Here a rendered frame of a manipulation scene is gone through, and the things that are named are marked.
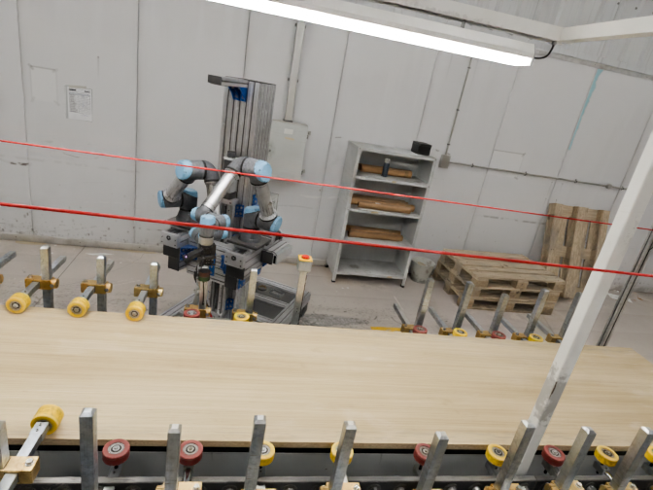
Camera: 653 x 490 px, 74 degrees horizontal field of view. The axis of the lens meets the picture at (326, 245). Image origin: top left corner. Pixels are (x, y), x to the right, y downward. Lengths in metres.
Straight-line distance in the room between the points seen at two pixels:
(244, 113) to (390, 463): 2.18
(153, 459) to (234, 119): 2.06
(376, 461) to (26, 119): 4.45
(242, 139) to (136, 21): 2.16
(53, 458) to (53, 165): 3.74
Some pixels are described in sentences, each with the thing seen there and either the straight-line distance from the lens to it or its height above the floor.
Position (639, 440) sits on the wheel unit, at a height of 1.09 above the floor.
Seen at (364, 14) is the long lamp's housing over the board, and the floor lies 2.35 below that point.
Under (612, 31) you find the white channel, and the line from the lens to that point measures 1.88.
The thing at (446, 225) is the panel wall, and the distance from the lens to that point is 5.66.
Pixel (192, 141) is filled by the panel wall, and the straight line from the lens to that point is 4.84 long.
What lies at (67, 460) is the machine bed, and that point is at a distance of 1.87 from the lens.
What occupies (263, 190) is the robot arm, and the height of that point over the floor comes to 1.45.
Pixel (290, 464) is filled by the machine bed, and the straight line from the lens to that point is 1.83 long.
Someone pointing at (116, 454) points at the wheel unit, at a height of 0.91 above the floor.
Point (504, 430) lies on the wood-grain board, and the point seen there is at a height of 0.90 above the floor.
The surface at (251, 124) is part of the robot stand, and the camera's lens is 2.95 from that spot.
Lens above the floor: 2.10
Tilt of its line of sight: 20 degrees down
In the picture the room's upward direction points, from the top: 11 degrees clockwise
